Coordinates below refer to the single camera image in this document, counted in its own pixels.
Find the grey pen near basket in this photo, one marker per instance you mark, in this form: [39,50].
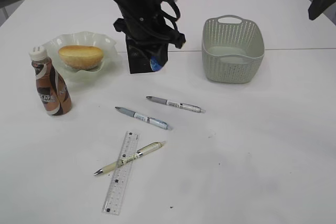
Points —
[178,105]

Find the grey blue pen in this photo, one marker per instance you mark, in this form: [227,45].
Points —
[144,118]

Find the cream coloured pen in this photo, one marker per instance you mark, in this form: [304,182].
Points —
[124,160]

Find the translucent green wavy plate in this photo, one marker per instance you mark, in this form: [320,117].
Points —
[87,39]

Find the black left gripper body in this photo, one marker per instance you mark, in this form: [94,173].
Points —
[150,22]

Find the grey-green plastic basket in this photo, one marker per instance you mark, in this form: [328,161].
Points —
[232,49]

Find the brown Nescafe coffee bottle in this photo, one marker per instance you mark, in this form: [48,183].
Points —
[50,85]

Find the transparent plastic ruler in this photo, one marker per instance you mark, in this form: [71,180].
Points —
[114,198]

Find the blue pencil sharpener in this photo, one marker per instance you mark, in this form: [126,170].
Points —
[156,63]

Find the sugared bread roll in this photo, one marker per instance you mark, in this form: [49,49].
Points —
[81,57]

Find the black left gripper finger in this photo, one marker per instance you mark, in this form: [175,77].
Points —
[157,50]

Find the black square pen holder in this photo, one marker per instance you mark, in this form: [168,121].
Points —
[138,57]

